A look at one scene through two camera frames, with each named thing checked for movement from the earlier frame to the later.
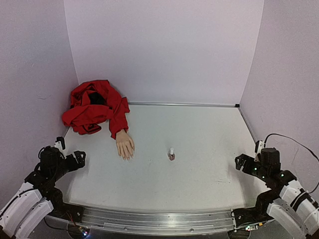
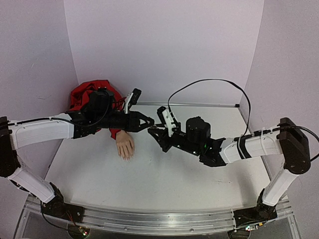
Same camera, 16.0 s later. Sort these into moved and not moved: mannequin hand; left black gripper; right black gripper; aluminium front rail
Moved: right black gripper; left black gripper
Not moved: aluminium front rail; mannequin hand
